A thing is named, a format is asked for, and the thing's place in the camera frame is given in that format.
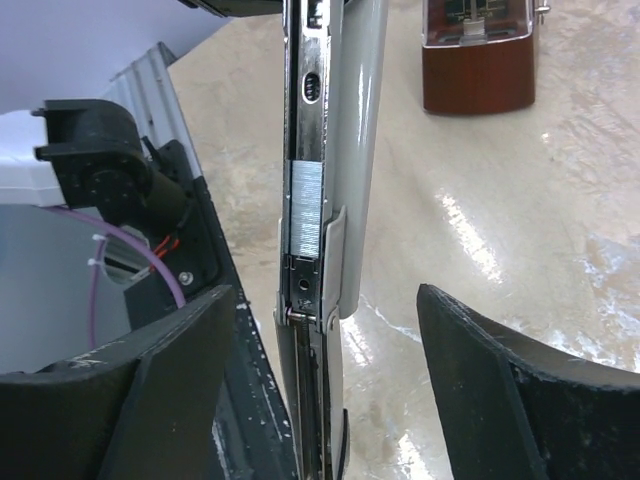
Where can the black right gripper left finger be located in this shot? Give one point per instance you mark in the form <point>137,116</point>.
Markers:
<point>115,395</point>

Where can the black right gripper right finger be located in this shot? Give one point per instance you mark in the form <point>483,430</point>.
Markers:
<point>512,407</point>

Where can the grey stapler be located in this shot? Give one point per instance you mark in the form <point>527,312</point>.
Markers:
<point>333,57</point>

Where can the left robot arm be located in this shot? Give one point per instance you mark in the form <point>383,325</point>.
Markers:
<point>88,153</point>

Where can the brown wooden metronome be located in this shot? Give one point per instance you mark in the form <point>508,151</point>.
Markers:
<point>480,57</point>

